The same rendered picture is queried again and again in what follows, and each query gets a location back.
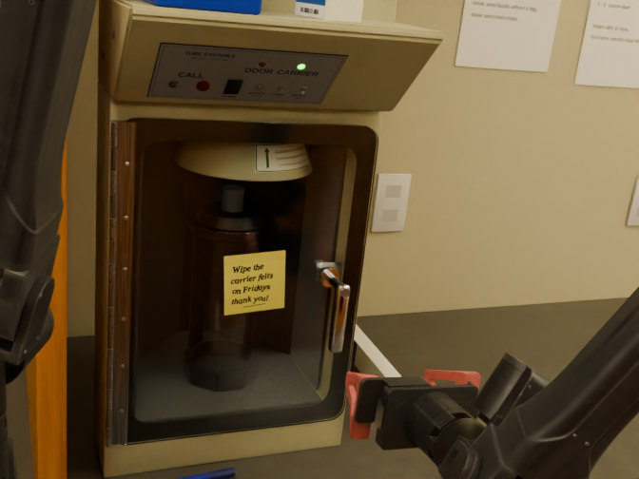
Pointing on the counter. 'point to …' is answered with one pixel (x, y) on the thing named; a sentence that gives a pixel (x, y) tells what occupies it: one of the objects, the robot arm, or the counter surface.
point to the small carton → (330, 9)
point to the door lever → (330, 277)
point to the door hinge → (111, 274)
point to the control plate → (227, 58)
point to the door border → (115, 379)
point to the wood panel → (51, 373)
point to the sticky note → (254, 281)
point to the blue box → (213, 5)
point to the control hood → (341, 45)
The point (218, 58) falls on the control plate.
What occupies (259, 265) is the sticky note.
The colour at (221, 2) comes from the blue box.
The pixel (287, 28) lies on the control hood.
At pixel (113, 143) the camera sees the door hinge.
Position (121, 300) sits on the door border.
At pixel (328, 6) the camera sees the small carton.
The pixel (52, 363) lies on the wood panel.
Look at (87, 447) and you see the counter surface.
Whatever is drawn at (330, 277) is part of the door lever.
